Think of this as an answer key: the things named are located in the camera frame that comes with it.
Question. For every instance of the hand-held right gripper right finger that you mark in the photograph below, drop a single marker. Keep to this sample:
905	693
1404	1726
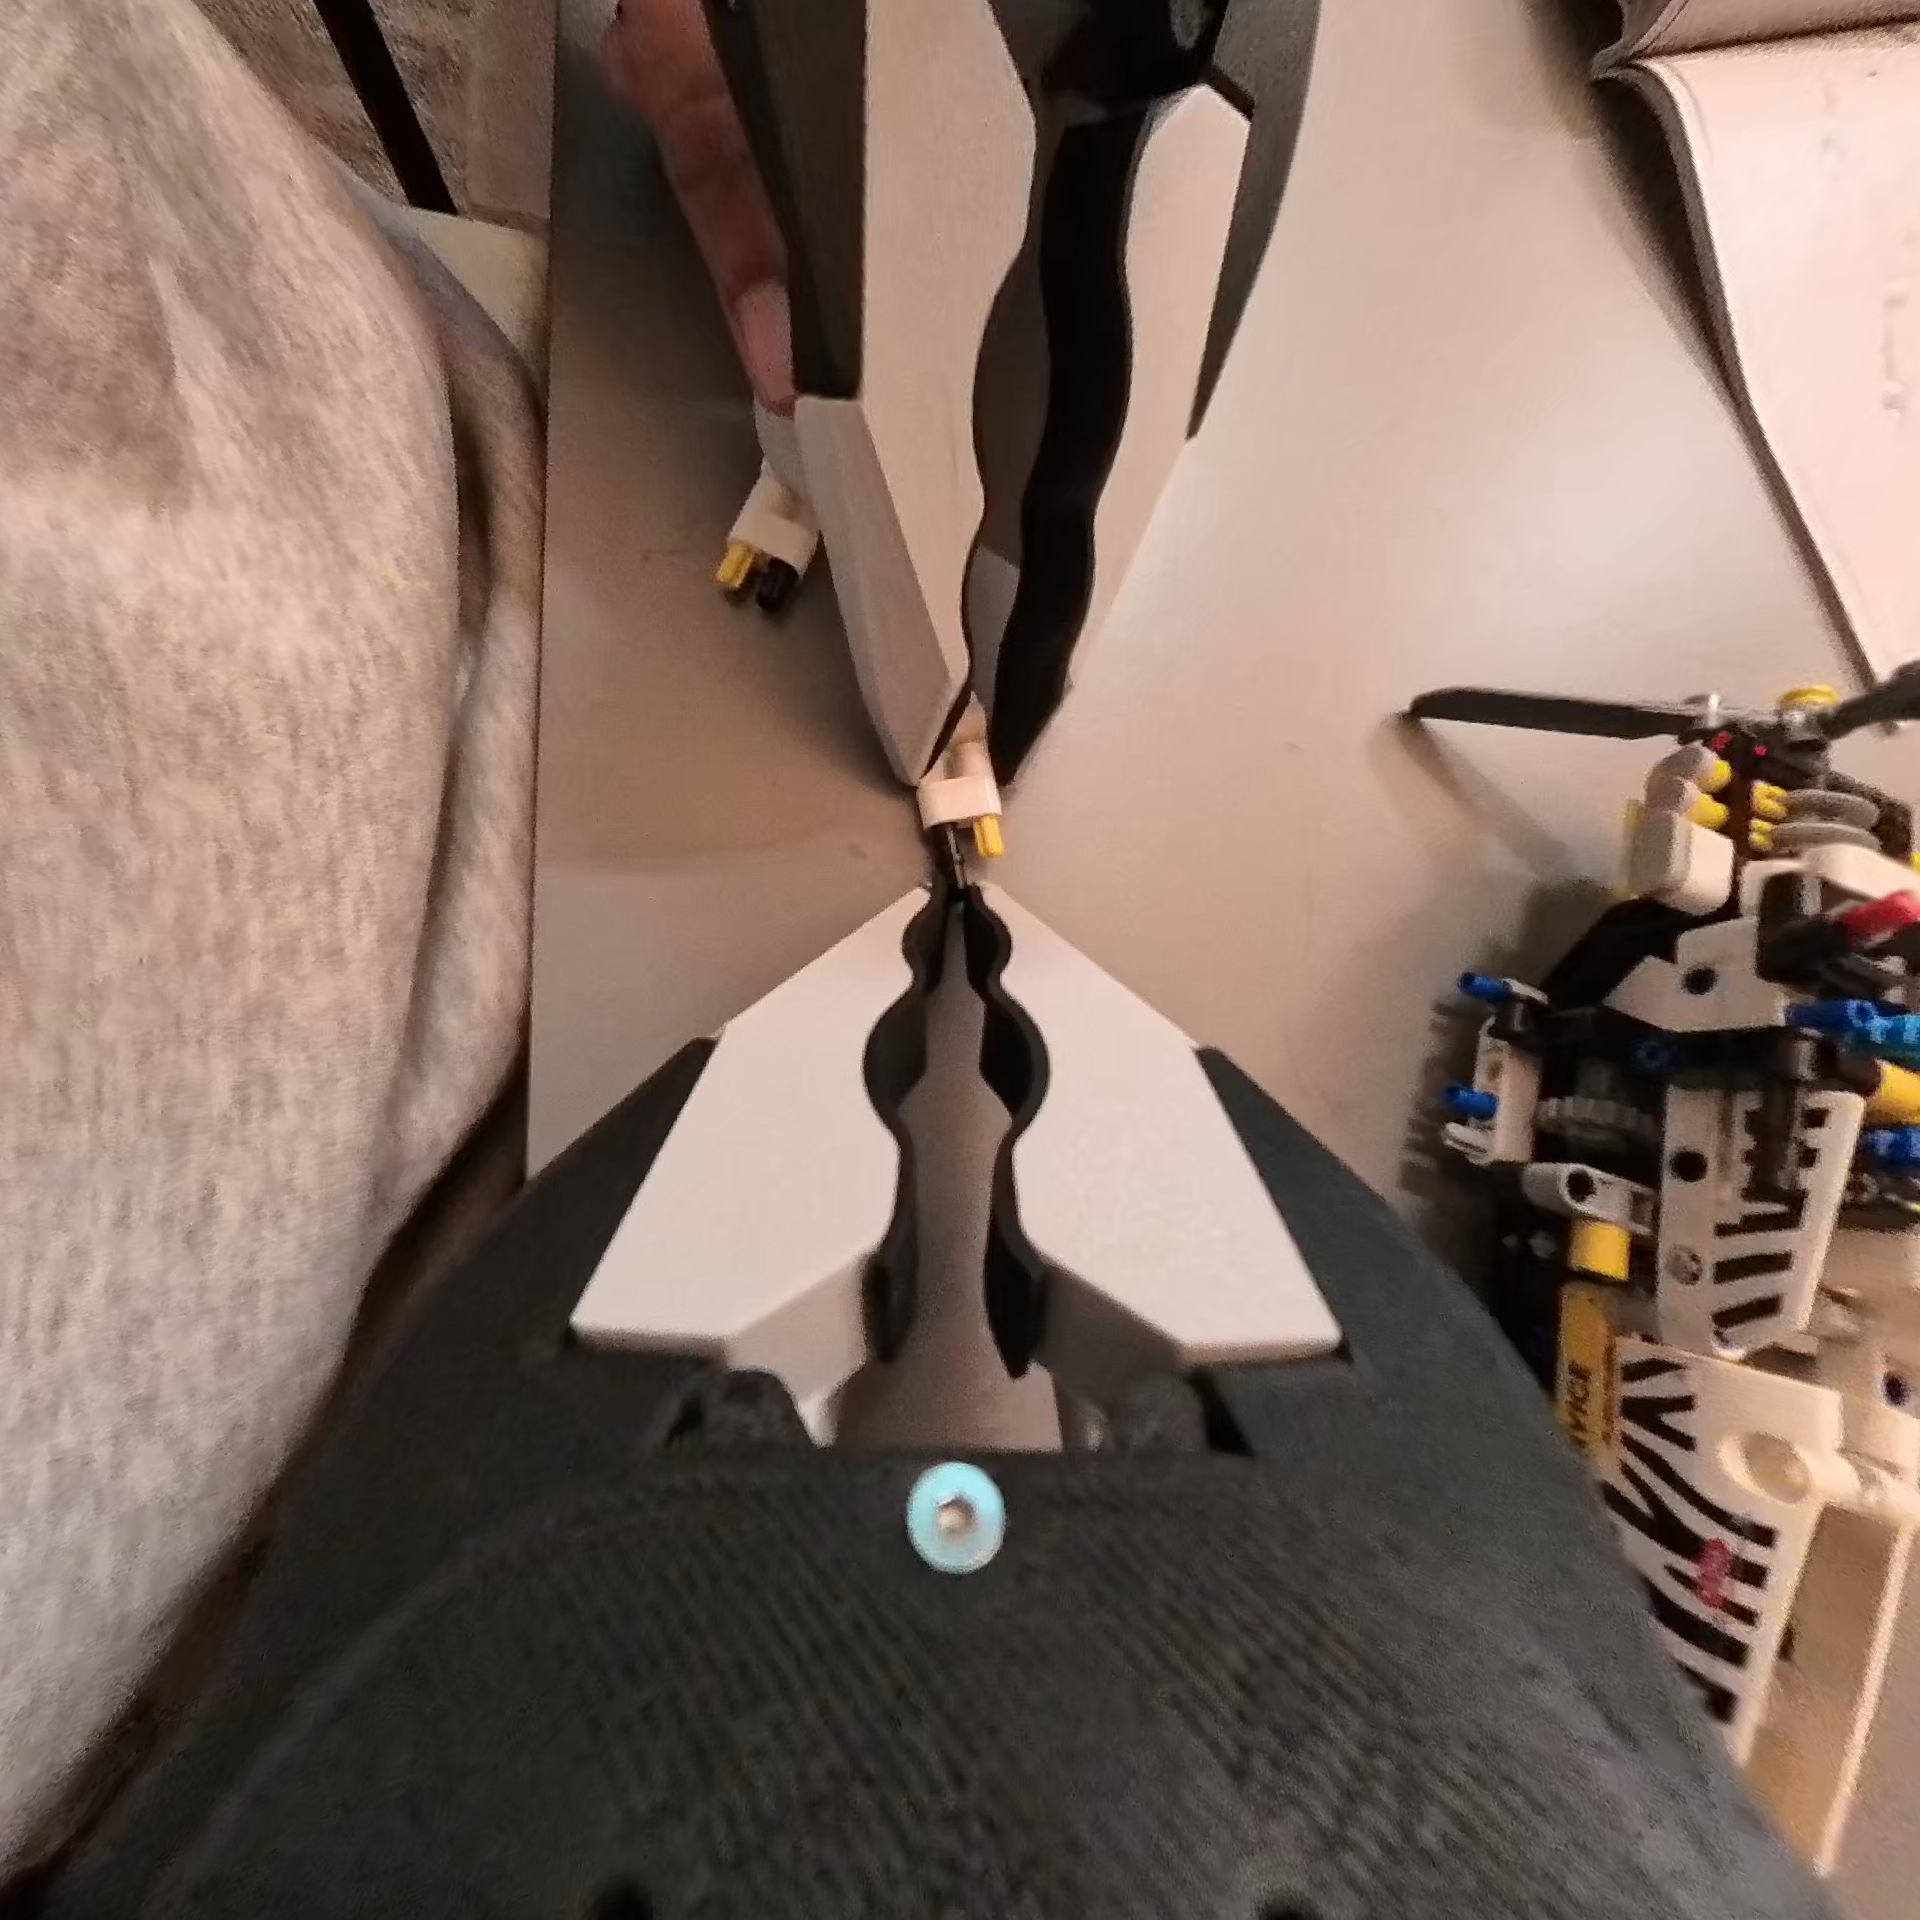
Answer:
1185	1200

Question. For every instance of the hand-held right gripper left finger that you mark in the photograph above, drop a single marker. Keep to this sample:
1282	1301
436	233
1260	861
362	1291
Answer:
734	1184

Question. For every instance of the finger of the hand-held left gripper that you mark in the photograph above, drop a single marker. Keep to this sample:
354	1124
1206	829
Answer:
932	300
1172	300

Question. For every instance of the black lego pin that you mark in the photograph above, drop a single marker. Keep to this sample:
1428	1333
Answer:
955	867

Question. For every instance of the yellow lego axle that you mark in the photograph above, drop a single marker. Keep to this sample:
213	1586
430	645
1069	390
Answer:
989	837

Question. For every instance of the white lego connector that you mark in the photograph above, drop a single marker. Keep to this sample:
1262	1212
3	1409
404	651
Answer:
962	787

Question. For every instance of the lego instruction booklet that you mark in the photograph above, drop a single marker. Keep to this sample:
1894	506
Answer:
1801	300

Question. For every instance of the white lego sub-assembly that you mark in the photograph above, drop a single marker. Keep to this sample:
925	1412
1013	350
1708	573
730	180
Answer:
773	517

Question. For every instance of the lego plane model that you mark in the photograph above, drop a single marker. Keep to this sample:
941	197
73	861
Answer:
1725	1124

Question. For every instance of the person's left hand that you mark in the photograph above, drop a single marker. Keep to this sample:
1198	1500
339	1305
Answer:
706	149

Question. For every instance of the black office chair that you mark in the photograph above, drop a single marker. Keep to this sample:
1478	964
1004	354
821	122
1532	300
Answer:
382	89

